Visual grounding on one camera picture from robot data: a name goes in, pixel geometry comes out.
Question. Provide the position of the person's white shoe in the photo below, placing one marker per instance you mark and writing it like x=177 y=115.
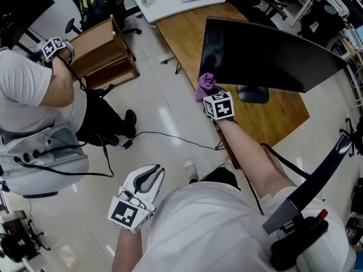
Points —
x=190 y=169

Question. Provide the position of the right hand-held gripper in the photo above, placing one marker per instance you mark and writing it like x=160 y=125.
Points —
x=219 y=106

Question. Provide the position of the person's left forearm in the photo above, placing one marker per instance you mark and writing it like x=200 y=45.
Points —
x=126 y=251

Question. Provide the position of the person's white shirt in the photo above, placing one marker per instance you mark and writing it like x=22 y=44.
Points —
x=212 y=231

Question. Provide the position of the white shelving unit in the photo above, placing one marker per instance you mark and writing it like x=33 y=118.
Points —
x=354 y=78

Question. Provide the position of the green black backpack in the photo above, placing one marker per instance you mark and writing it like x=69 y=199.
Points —
x=93 y=7

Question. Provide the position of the black floor equipment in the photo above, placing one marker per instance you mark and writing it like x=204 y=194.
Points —
x=14 y=245

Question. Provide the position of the black shoulder mount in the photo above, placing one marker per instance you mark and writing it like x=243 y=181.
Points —
x=297 y=242

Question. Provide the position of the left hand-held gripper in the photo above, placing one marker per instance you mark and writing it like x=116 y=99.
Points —
x=124 y=212

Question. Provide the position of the open laptop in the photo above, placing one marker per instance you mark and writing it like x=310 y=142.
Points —
x=358 y=34

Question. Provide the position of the person's black trousers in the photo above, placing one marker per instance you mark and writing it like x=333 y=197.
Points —
x=221 y=176

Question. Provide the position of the person's right forearm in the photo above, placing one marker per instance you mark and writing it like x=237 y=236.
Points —
x=246 y=157

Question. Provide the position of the purple cloth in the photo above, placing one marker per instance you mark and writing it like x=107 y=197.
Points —
x=204 y=85

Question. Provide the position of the wooden shelf unit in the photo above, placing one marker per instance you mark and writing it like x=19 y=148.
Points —
x=96 y=35

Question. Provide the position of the large black wall screen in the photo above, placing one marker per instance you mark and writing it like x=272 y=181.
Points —
x=22 y=1

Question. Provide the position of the black monitor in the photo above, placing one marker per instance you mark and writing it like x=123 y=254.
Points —
x=269 y=52

